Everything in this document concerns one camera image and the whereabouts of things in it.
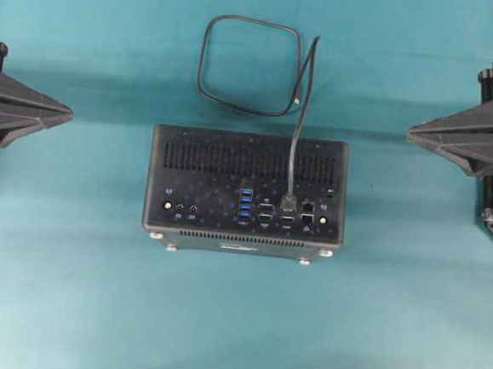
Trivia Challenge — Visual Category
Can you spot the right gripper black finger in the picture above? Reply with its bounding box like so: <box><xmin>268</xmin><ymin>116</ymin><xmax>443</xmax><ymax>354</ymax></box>
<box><xmin>407</xmin><ymin>101</ymin><xmax>493</xmax><ymax>139</ymax></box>
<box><xmin>407</xmin><ymin>135</ymin><xmax>493</xmax><ymax>177</ymax></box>

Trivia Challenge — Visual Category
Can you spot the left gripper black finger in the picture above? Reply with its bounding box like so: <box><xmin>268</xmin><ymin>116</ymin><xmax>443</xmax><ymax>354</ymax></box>
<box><xmin>0</xmin><ymin>105</ymin><xmax>73</xmax><ymax>148</ymax></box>
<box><xmin>0</xmin><ymin>71</ymin><xmax>73</xmax><ymax>115</ymax></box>

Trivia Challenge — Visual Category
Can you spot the black USB cable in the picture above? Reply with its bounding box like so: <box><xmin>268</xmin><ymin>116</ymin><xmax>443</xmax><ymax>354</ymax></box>
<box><xmin>186</xmin><ymin>12</ymin><xmax>323</xmax><ymax>214</ymax></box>

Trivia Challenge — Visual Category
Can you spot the black mini PC box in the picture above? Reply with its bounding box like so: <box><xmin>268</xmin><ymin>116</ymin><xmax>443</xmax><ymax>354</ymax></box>
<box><xmin>142</xmin><ymin>124</ymin><xmax>348</xmax><ymax>262</ymax></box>

